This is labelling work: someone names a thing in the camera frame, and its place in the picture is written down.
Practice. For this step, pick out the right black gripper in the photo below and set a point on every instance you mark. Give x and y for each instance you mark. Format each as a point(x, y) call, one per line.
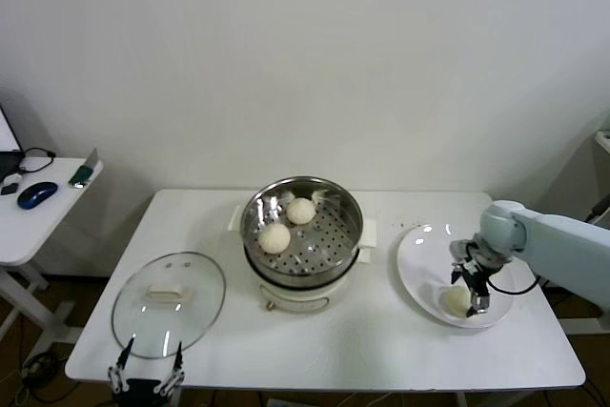
point(476, 271)

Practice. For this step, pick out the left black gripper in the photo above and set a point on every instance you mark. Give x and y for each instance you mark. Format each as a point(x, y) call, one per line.
point(143, 390)

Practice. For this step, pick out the white steamed baozi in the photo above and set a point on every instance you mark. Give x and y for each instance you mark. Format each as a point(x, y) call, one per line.
point(454, 302)
point(275, 238)
point(300, 210)

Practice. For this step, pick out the round glass pot lid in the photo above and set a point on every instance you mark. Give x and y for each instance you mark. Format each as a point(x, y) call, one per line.
point(202, 273)

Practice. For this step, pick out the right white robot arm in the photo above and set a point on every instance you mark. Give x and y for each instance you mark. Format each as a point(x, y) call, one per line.
point(557, 245)

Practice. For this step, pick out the stainless steel steamer basket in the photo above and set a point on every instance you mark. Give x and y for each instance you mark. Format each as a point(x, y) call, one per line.
point(329, 245)

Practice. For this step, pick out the white round plate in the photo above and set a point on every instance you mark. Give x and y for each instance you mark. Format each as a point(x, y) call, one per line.
point(424, 264)

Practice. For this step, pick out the white electric cooking pot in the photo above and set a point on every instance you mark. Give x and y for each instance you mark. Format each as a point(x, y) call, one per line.
point(295, 300)

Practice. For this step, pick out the white side desk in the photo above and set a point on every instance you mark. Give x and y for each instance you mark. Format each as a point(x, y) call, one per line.
point(43, 228)

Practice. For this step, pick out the green and silver stand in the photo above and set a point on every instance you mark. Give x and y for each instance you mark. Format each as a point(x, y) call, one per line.
point(84, 171)

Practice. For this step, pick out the blue computer mouse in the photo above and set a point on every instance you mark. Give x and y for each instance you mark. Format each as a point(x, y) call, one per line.
point(37, 194)

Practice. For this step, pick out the small black desk gadget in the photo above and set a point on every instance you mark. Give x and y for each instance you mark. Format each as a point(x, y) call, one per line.
point(7, 189)

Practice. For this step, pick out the black laptop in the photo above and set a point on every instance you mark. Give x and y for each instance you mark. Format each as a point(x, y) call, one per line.
point(6, 163)

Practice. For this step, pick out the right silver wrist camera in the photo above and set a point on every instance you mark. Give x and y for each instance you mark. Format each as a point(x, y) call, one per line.
point(460, 251)

